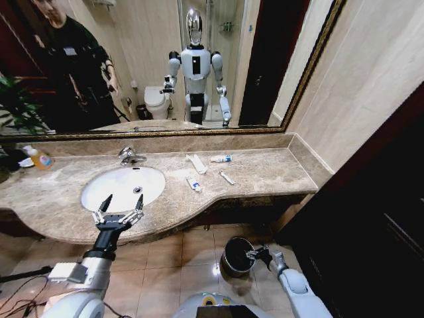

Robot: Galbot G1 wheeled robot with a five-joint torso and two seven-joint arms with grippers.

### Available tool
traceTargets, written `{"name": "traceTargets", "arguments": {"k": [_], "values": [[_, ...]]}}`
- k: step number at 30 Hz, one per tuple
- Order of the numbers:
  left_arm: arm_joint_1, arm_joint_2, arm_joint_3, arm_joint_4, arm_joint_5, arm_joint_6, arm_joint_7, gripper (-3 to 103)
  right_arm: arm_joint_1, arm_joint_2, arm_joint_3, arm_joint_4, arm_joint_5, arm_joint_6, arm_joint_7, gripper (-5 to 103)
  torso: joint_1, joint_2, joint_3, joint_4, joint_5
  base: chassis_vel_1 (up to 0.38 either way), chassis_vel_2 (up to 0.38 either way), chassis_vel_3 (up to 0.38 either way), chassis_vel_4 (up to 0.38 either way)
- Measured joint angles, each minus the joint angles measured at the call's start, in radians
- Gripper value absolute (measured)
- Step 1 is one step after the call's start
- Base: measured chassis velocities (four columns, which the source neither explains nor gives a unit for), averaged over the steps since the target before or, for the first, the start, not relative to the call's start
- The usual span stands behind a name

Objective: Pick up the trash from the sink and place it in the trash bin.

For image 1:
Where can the chrome sink drain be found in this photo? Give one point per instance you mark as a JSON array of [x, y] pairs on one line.
[[137, 189]]

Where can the dark wooden door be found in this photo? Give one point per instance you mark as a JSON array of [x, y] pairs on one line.
[[371, 205]]

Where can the small black floor bin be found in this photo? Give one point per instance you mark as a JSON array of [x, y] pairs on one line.
[[143, 112]]

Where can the white oval sink basin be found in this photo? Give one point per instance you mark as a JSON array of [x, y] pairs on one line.
[[112, 183]]

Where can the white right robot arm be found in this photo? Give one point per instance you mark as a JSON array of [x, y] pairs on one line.
[[298, 285]]

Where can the gold framed wall mirror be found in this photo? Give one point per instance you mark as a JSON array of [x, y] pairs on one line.
[[149, 59]]

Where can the round dark metal trash bin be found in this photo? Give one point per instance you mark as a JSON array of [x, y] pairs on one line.
[[236, 261]]

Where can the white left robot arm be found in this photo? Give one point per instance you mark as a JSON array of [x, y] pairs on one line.
[[87, 298]]

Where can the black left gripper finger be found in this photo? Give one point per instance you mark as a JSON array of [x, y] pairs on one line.
[[138, 207], [105, 205]]

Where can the thin white toothbrush packet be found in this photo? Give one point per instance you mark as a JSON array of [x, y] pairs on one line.
[[227, 177]]

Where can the green leafy potted plant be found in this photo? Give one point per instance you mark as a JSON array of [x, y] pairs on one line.
[[8, 162]]

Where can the long white wrapper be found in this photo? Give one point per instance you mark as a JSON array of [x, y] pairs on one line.
[[198, 164]]

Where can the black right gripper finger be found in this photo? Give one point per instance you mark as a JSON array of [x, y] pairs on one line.
[[264, 247], [252, 255]]

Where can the small white blue tube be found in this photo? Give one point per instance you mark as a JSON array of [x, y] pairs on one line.
[[221, 159]]

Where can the orange soap pump bottle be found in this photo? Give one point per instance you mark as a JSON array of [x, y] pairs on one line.
[[42, 160]]

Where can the chrome faucet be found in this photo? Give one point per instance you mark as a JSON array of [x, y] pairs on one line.
[[127, 155]]

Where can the white blue toothpaste tube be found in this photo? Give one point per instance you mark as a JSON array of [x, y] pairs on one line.
[[193, 184]]

